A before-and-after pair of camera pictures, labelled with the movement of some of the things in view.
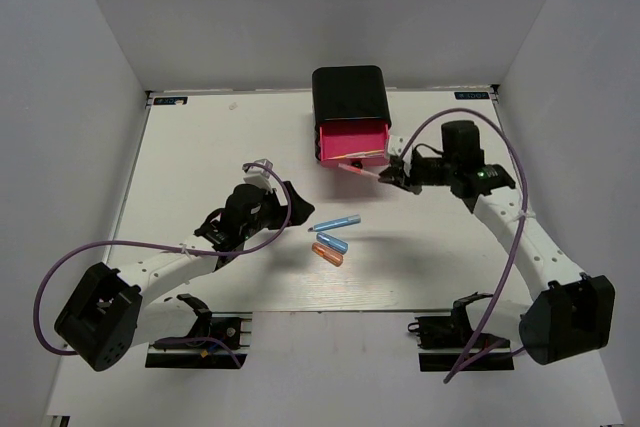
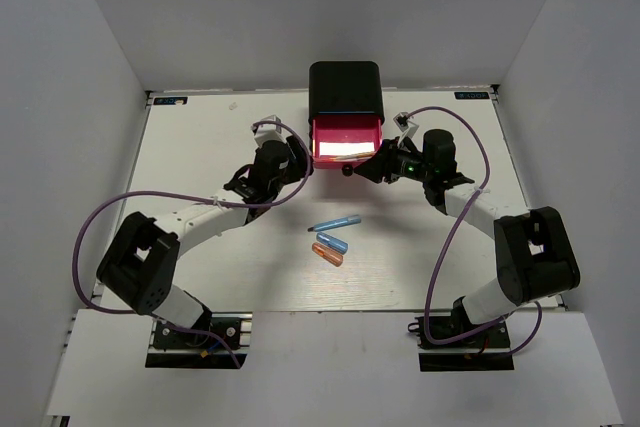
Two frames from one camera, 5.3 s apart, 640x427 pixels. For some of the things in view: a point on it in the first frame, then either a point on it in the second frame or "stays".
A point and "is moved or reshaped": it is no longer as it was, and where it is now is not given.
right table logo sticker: x=471 y=95 stays
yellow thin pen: x=354 y=154 stays
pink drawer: x=361 y=145 is moved or reshaped
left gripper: x=301 y=209 → x=300 y=162
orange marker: x=329 y=254 stays
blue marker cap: x=332 y=243 stays
